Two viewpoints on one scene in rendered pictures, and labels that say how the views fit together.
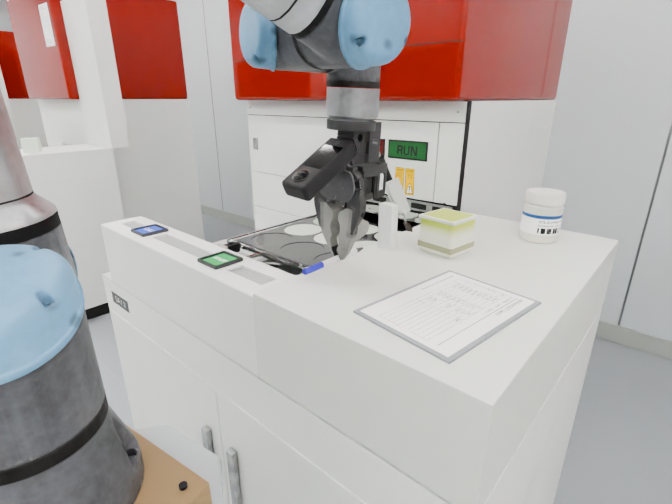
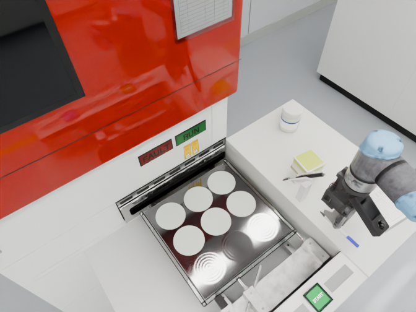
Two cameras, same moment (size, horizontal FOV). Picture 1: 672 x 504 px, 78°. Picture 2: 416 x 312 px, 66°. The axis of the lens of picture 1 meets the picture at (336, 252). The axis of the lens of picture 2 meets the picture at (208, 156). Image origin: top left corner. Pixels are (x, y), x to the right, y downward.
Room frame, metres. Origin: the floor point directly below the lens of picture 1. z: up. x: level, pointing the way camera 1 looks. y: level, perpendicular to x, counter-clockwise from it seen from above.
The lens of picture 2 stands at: (0.89, 0.48, 1.87)
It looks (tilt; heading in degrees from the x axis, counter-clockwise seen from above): 52 degrees down; 284
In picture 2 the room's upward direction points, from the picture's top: 2 degrees counter-clockwise
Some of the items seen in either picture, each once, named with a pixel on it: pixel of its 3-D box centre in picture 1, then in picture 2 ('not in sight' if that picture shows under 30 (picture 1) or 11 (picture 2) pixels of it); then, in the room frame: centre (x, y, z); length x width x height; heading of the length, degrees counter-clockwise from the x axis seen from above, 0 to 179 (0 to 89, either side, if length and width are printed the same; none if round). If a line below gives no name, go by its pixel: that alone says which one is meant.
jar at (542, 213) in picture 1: (541, 215); (290, 117); (0.78, -0.40, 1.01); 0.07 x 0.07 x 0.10
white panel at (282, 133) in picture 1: (335, 170); (123, 186); (1.28, 0.00, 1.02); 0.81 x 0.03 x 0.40; 49
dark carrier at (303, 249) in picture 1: (333, 238); (215, 221); (0.98, 0.01, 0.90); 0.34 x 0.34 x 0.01; 49
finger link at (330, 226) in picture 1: (338, 226); (332, 218); (0.65, 0.00, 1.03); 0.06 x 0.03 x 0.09; 138
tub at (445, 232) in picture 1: (446, 232); (307, 166); (0.72, -0.20, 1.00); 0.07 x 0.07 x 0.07; 40
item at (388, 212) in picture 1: (393, 211); (301, 182); (0.74, -0.11, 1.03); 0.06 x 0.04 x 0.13; 139
